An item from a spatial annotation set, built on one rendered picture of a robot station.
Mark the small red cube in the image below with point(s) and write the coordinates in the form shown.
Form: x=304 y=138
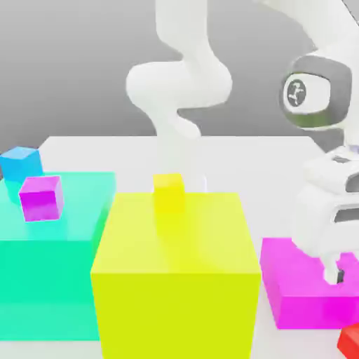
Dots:
x=350 y=342

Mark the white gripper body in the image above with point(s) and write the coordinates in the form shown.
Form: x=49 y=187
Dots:
x=314 y=224

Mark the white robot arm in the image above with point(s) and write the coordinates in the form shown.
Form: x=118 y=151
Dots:
x=179 y=84

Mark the large magenta box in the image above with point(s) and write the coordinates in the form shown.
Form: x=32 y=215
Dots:
x=303 y=303

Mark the large yellow box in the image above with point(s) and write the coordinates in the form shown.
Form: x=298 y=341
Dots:
x=176 y=308

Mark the large teal box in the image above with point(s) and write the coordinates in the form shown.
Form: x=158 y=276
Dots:
x=42 y=274

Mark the small blue cube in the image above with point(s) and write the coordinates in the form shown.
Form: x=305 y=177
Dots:
x=19 y=164

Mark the small magenta cube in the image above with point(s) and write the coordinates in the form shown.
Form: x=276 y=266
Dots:
x=40 y=202

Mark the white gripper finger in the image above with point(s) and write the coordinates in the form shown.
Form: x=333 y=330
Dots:
x=332 y=270

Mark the small yellow cube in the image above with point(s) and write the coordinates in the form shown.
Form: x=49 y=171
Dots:
x=168 y=193

